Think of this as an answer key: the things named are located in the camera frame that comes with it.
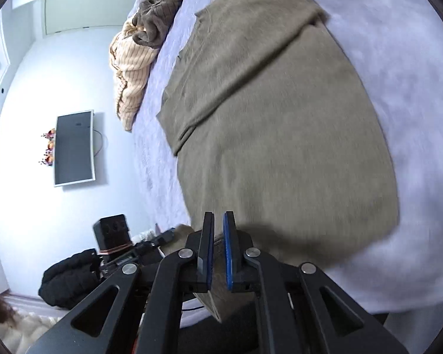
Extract brown furry item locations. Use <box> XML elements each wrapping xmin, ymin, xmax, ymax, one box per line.
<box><xmin>0</xmin><ymin>298</ymin><xmax>17</xmax><ymax>329</ymax></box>

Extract lavender embossed blanket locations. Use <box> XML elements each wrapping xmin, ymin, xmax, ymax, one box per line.
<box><xmin>131</xmin><ymin>0</ymin><xmax>443</xmax><ymax>354</ymax></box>

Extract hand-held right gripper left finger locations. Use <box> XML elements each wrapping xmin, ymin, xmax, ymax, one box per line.
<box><xmin>27</xmin><ymin>212</ymin><xmax>215</xmax><ymax>354</ymax></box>

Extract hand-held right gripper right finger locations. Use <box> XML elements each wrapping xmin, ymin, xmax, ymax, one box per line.
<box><xmin>222</xmin><ymin>211</ymin><xmax>408</xmax><ymax>354</ymax></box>

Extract black padded jacket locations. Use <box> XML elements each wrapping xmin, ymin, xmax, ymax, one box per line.
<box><xmin>39</xmin><ymin>249</ymin><xmax>108</xmax><ymax>308</ymax></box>

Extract thin black wall cable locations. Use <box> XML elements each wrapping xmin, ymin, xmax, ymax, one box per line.
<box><xmin>93</xmin><ymin>129</ymin><xmax>108</xmax><ymax>153</ymax></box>

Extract olive knit sweater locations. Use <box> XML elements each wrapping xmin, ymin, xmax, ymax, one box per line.
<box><xmin>156</xmin><ymin>0</ymin><xmax>401</xmax><ymax>323</ymax></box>

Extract cream striped garment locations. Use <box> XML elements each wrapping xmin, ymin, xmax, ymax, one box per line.
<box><xmin>109</xmin><ymin>20</ymin><xmax>161</xmax><ymax>131</ymax></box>

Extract white framed monitor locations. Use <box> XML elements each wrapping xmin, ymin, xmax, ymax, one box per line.
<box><xmin>53</xmin><ymin>110</ymin><xmax>97</xmax><ymax>187</ymax></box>

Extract person's black pants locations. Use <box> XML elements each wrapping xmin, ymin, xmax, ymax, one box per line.
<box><xmin>177</xmin><ymin>302</ymin><xmax>261</xmax><ymax>354</ymax></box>

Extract orange flower decoration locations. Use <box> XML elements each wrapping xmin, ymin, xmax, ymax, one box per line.
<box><xmin>40</xmin><ymin>128</ymin><xmax>57</xmax><ymax>166</ymax></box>

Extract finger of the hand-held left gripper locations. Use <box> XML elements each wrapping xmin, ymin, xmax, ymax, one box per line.
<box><xmin>152</xmin><ymin>227</ymin><xmax>178</xmax><ymax>254</ymax></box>

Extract white fluffy rug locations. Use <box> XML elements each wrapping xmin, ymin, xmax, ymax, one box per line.
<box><xmin>0</xmin><ymin>310</ymin><xmax>67</xmax><ymax>354</ymax></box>

